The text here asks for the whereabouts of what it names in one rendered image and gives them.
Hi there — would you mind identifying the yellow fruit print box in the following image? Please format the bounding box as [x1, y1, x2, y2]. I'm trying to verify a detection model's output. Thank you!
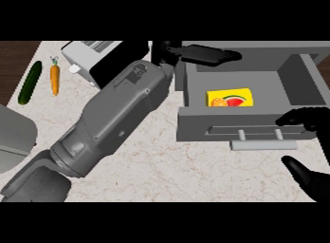
[206, 87, 256, 108]

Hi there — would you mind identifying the grey drawer front with handle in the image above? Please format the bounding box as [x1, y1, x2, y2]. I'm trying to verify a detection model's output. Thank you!
[175, 104, 318, 152]

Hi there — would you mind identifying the white and black toaster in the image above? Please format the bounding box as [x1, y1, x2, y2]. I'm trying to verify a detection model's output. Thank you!
[60, 40, 152, 90]

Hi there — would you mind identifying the grey open drawer box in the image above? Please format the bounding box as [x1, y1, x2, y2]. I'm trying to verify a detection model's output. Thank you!
[174, 40, 330, 110]

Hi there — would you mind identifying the green cucumber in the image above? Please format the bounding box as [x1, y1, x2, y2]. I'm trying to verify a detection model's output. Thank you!
[16, 60, 42, 106]

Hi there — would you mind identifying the grey rounded appliance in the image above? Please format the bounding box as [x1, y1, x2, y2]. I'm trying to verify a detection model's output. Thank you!
[0, 96, 39, 176]

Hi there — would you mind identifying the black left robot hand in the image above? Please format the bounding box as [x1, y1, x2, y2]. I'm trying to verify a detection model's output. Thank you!
[152, 40, 243, 67]

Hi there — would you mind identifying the orange carrot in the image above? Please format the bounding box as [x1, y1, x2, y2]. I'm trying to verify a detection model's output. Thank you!
[48, 56, 63, 97]

